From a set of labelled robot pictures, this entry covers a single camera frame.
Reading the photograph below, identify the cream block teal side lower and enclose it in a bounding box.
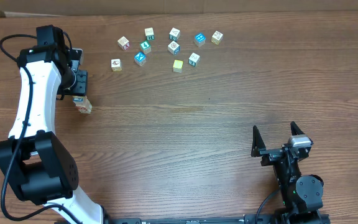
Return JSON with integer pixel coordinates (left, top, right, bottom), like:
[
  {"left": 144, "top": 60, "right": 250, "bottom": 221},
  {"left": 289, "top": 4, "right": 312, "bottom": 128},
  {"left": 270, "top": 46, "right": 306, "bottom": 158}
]
[{"left": 188, "top": 52, "right": 200, "bottom": 67}]

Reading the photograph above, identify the cream block with red drawing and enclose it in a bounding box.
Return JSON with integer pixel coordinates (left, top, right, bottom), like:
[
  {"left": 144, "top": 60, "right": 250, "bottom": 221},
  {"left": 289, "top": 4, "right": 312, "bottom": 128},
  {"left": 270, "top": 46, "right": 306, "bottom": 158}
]
[{"left": 111, "top": 58, "right": 122, "bottom": 72}]

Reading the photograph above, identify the cream block teal side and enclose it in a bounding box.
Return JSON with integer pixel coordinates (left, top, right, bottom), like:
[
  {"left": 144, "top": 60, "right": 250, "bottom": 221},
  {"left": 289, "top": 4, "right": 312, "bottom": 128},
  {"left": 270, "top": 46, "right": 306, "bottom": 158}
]
[
  {"left": 188, "top": 52, "right": 200, "bottom": 67},
  {"left": 169, "top": 27, "right": 180, "bottom": 42}
]

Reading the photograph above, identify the cardboard wall panel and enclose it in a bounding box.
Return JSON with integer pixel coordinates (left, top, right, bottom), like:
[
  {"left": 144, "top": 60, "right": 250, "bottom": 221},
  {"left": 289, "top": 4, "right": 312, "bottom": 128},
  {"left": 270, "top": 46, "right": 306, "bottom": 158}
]
[{"left": 0, "top": 0, "right": 358, "bottom": 17}]

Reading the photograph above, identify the blue X block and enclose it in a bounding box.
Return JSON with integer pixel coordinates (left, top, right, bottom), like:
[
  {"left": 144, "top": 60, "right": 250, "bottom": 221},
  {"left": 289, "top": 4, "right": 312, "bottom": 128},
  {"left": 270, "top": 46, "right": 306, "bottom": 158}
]
[{"left": 134, "top": 52, "right": 147, "bottom": 66}]

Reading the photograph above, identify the blue top block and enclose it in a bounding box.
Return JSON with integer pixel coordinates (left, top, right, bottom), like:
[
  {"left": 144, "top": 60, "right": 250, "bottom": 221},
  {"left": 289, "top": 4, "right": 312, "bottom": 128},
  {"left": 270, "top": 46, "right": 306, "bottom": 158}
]
[{"left": 194, "top": 33, "right": 206, "bottom": 47}]

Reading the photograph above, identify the block with red side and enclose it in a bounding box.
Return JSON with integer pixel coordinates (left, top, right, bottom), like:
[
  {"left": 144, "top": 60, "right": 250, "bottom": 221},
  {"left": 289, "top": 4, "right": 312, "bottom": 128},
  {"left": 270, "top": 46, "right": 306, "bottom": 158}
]
[{"left": 117, "top": 36, "right": 130, "bottom": 50}]

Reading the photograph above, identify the cream block yellow side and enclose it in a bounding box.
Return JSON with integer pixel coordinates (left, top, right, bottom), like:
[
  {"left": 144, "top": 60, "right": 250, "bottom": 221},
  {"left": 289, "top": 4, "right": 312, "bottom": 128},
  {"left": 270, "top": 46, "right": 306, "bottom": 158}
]
[{"left": 211, "top": 30, "right": 223, "bottom": 45}]

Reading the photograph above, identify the cream block green R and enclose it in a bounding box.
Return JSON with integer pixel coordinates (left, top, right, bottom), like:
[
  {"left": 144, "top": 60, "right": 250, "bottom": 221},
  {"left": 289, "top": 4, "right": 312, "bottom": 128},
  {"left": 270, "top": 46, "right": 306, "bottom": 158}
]
[{"left": 74, "top": 100, "right": 92, "bottom": 110}]

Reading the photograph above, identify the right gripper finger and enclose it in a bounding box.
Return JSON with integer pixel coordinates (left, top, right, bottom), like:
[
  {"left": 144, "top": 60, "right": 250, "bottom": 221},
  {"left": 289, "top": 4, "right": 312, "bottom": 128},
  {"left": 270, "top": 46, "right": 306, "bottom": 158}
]
[
  {"left": 251, "top": 125, "right": 266, "bottom": 157},
  {"left": 290, "top": 121, "right": 304, "bottom": 136}
]

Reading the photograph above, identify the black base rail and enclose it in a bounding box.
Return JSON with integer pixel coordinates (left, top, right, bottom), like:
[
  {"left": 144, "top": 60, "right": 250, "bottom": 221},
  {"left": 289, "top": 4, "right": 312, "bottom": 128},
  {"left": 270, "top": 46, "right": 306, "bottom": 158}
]
[{"left": 106, "top": 215, "right": 331, "bottom": 224}]

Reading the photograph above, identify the yellow block right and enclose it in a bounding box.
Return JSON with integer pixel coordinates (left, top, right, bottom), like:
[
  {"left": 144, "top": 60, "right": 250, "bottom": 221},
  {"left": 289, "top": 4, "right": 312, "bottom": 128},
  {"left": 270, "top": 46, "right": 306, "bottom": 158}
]
[{"left": 173, "top": 60, "right": 183, "bottom": 73}]

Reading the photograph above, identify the green number four block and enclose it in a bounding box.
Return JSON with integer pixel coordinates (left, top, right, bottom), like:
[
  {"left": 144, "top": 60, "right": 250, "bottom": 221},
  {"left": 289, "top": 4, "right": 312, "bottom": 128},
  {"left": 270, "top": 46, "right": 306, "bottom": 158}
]
[{"left": 140, "top": 40, "right": 151, "bottom": 54}]

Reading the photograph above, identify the cream block red edge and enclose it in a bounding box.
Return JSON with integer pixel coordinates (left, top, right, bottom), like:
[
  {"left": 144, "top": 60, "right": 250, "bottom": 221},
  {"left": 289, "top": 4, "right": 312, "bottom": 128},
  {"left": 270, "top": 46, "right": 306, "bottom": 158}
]
[{"left": 77, "top": 106, "right": 92, "bottom": 114}]

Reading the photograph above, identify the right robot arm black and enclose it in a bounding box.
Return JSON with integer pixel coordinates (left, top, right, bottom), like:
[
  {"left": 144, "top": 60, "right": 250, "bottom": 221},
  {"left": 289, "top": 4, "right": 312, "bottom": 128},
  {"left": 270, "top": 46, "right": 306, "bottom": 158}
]
[{"left": 251, "top": 121, "right": 329, "bottom": 223}]

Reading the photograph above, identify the cream block teal side top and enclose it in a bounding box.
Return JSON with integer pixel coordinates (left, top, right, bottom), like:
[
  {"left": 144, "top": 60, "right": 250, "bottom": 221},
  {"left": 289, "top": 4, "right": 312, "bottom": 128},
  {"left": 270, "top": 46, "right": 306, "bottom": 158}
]
[{"left": 169, "top": 27, "right": 180, "bottom": 42}]

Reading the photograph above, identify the blue P block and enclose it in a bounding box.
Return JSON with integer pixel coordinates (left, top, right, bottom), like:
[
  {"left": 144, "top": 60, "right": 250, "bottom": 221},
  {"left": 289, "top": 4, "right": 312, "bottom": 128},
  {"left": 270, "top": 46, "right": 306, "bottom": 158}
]
[{"left": 73, "top": 96, "right": 88, "bottom": 106}]

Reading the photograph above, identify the cream block blue side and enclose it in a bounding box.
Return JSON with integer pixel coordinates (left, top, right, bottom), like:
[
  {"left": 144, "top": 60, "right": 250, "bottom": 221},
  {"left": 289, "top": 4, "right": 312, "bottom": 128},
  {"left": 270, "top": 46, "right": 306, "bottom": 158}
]
[{"left": 168, "top": 40, "right": 180, "bottom": 55}]

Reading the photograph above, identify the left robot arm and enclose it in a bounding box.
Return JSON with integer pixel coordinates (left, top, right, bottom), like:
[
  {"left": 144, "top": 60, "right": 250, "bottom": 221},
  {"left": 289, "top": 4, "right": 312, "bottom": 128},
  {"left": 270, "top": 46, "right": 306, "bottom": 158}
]
[{"left": 0, "top": 25, "right": 111, "bottom": 223}]

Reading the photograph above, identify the block with green letter side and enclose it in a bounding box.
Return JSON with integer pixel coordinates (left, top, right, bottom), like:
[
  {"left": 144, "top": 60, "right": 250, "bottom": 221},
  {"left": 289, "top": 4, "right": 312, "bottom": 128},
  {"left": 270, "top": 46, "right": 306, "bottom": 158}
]
[{"left": 144, "top": 27, "right": 155, "bottom": 40}]

